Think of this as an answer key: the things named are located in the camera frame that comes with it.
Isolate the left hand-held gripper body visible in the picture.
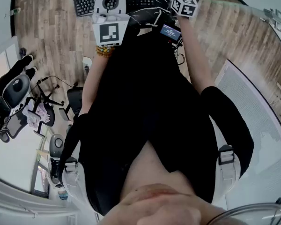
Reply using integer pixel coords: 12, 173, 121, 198
91, 12, 130, 47

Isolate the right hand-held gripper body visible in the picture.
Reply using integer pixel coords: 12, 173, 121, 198
163, 0, 200, 19

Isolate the black keyboard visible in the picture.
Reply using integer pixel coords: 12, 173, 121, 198
74, 0, 156, 18

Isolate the person's right forearm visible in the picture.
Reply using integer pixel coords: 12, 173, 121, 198
177, 16, 216, 94

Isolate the person's left forearm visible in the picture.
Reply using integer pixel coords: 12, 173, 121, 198
78, 46, 113, 117

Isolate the small screen device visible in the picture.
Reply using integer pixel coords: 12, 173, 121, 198
159, 23, 182, 42

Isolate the white floor box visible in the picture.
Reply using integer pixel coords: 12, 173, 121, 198
81, 56, 93, 74

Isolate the person's black top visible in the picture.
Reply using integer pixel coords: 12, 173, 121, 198
58, 24, 255, 217

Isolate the black chair seat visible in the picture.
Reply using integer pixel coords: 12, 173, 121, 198
58, 86, 84, 124

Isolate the office chair with headrest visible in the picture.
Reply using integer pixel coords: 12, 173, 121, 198
0, 74, 31, 148

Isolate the pale crumpled cloth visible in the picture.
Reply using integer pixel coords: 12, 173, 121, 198
22, 103, 50, 129

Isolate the grey office chair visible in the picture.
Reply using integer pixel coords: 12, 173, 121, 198
47, 133, 67, 190

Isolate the black mesh office chair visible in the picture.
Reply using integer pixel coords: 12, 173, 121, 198
4, 77, 67, 141

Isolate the amber bead bracelet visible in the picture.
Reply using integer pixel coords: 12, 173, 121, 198
95, 45, 116, 59

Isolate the black cable bundle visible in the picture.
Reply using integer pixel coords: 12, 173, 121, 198
170, 37, 186, 67

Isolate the black floor cable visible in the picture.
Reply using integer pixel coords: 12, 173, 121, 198
37, 75, 78, 89

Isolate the white shoulder strap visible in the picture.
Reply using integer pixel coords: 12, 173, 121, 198
60, 157, 102, 220
216, 144, 242, 195

